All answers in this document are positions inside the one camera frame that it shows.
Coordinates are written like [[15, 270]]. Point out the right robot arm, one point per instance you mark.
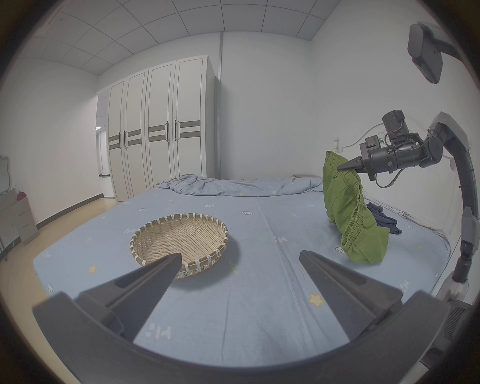
[[459, 150]]

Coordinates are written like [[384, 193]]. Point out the round woven basket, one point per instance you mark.
[[180, 240]]

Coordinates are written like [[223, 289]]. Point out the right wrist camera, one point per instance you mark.
[[372, 142]]

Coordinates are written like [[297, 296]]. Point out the bed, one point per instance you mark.
[[243, 285]]

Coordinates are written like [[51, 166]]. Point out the grey chest of drawers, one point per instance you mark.
[[18, 221]]

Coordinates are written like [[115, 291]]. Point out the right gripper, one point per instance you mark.
[[380, 161]]

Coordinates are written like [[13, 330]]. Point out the green shorts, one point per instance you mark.
[[345, 202]]

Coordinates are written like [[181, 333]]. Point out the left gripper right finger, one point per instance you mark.
[[337, 290]]

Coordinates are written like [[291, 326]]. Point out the white wardrobe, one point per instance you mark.
[[165, 131]]

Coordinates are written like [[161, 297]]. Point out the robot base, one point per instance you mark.
[[453, 322]]

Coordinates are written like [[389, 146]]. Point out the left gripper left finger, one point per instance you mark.
[[146, 290]]

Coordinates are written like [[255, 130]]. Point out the white printed pillow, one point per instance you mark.
[[412, 217]]

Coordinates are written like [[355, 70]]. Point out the dark blue garment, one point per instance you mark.
[[384, 221]]

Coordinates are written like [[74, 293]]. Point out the pale blue quilt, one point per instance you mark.
[[243, 186]]

